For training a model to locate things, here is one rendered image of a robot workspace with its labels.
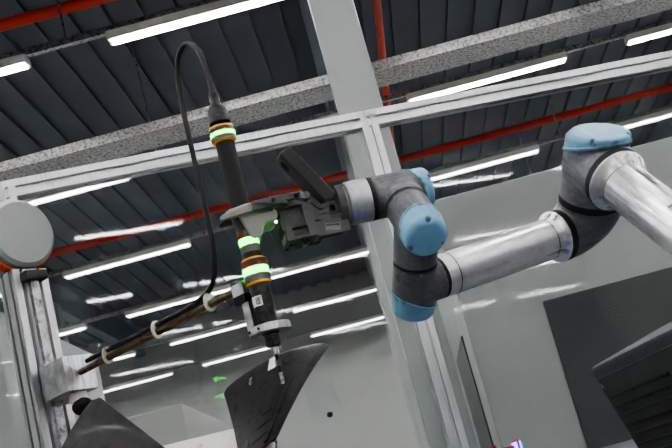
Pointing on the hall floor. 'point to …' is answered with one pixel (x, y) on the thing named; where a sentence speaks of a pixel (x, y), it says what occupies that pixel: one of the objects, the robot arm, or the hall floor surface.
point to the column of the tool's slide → (27, 343)
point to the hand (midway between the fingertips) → (226, 217)
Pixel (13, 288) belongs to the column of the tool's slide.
